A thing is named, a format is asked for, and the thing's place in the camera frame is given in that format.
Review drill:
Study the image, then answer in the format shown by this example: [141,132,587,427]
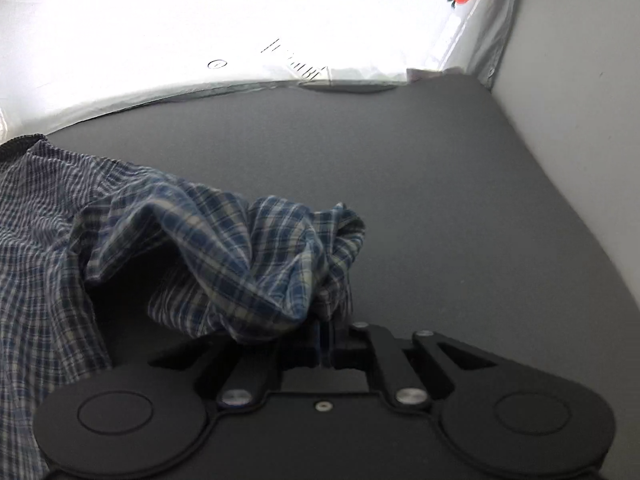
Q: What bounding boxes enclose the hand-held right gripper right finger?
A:
[325,320,502,408]

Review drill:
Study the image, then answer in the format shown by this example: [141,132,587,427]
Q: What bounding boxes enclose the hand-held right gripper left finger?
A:
[147,320,326,408]

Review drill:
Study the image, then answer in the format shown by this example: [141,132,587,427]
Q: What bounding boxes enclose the blue plaid shirt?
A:
[0,134,369,480]

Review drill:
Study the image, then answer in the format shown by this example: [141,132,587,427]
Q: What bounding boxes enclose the white printed duvet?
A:
[0,0,524,142]

